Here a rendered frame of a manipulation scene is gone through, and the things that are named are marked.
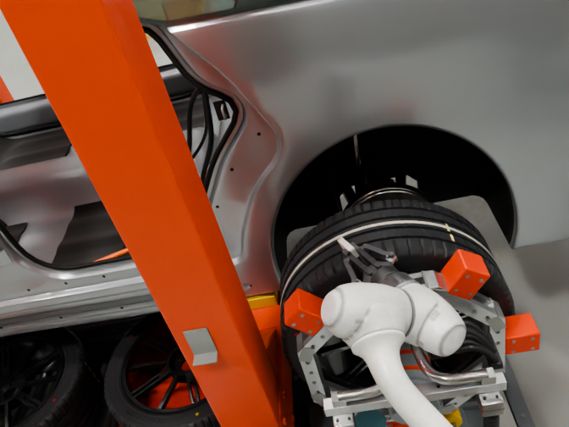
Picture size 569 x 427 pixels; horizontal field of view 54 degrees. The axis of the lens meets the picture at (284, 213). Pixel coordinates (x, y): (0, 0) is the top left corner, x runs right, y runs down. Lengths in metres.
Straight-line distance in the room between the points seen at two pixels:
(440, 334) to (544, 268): 1.98
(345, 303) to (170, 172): 0.41
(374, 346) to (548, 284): 2.01
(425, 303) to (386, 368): 0.17
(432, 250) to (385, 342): 0.46
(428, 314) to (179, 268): 0.52
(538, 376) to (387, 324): 1.65
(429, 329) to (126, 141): 0.66
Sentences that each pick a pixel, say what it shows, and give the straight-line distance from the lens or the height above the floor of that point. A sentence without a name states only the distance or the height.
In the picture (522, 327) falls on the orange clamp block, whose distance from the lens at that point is 1.63.
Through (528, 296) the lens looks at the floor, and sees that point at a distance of 2.91.
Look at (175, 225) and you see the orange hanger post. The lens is 1.15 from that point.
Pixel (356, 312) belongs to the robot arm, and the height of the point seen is 1.38.
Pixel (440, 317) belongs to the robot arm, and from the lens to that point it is 1.12.
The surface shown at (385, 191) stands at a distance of 1.89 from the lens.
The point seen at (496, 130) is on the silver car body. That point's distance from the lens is 1.74.
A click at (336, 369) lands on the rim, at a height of 0.72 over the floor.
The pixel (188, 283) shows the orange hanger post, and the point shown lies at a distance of 1.26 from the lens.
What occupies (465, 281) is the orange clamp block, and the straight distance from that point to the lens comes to 1.41.
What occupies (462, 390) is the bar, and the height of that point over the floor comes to 0.97.
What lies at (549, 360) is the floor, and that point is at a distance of 2.69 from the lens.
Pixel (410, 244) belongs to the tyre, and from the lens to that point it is 1.44.
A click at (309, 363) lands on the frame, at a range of 1.56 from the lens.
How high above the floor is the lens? 2.13
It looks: 36 degrees down
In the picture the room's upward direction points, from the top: 16 degrees counter-clockwise
